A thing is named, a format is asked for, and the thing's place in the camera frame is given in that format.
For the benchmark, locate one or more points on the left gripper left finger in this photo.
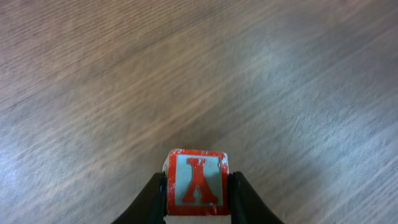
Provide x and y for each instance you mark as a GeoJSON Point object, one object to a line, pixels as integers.
{"type": "Point", "coordinates": [149, 207]}

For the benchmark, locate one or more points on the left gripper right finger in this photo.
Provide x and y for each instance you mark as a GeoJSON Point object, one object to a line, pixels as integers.
{"type": "Point", "coordinates": [245, 205]}

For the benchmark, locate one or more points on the red Y letter block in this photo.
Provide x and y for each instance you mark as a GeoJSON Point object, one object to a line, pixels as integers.
{"type": "Point", "coordinates": [197, 183]}

